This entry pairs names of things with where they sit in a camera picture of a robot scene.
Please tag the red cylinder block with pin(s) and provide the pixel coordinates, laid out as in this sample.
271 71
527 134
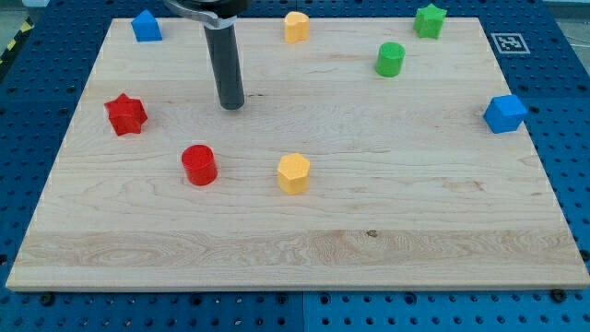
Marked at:
199 164

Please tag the metal clamp on arm end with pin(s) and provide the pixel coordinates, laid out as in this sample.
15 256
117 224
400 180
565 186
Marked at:
213 14

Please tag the wooden board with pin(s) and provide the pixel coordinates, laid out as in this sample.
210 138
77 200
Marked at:
360 160

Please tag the yellow hexagon block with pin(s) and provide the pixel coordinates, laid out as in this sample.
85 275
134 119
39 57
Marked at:
293 172

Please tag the yellow heart block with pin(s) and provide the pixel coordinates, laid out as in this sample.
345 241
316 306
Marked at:
296 27

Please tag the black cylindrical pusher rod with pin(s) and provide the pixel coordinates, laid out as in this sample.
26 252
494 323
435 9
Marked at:
225 62

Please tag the green cylinder block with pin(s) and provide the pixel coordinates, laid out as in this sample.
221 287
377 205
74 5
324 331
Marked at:
390 59

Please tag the red star block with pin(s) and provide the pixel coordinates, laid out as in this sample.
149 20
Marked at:
126 115

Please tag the green star block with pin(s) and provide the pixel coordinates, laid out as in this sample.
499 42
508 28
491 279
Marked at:
429 21

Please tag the blue pentagon block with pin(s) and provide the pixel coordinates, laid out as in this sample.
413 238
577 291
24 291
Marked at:
146 27

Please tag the blue cube block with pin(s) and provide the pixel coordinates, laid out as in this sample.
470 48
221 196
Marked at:
505 114

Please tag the fiducial marker tag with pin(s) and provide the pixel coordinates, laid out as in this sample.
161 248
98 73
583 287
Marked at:
509 43

